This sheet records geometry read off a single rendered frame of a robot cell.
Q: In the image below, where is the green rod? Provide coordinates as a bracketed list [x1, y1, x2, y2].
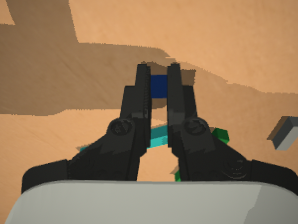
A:
[175, 128, 230, 181]

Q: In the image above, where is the grey rod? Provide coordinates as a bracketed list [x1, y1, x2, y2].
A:
[272, 116, 298, 151]

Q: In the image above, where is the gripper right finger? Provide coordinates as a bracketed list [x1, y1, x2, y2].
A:
[167, 63, 298, 196]

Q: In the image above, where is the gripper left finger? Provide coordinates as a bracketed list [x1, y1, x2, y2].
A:
[21, 64, 152, 194]

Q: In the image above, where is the turquoise rod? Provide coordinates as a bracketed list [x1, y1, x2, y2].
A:
[150, 125, 168, 148]

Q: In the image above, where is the small blue cube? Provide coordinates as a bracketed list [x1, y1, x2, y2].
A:
[150, 75, 167, 98]

